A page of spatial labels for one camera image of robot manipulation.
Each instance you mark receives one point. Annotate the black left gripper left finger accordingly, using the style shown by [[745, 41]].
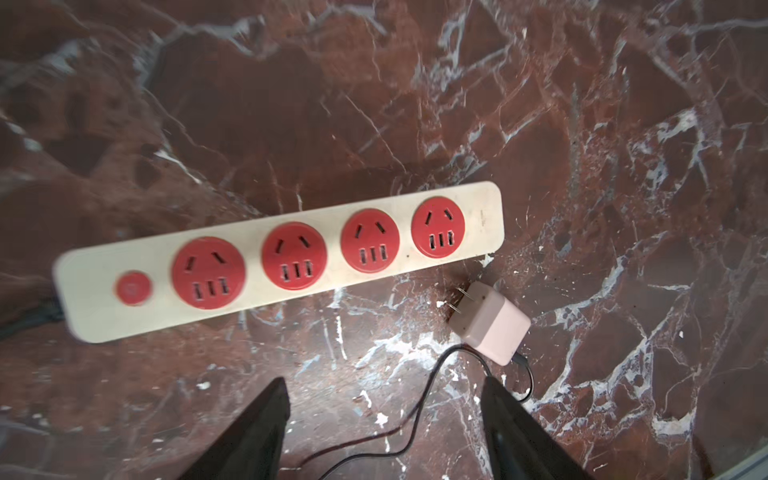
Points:
[[250, 448]]

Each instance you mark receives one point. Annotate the beige red power strip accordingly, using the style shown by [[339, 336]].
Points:
[[124, 289]]

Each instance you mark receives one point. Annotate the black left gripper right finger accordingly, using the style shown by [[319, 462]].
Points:
[[518, 446]]

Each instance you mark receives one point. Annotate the pink charger adapter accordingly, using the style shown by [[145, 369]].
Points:
[[488, 322]]

